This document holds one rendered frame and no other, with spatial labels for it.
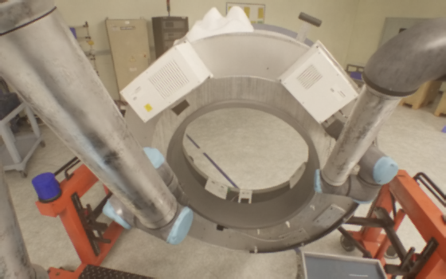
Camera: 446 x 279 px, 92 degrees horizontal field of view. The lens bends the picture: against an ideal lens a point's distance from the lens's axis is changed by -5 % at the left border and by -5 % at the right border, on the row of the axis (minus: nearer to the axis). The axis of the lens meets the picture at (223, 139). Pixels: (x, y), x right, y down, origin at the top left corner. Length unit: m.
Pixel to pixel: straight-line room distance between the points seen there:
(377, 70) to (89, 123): 0.52
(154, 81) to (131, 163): 0.66
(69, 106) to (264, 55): 0.86
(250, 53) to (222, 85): 0.19
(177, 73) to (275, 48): 0.42
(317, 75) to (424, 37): 0.47
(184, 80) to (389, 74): 0.69
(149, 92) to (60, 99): 0.74
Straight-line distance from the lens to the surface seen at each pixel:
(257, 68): 1.05
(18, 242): 0.50
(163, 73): 0.97
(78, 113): 0.31
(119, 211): 0.63
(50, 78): 0.29
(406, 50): 0.55
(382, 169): 0.89
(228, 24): 1.09
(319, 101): 0.98
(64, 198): 1.72
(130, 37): 5.51
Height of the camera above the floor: 1.90
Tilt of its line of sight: 28 degrees down
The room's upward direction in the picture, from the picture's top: straight up
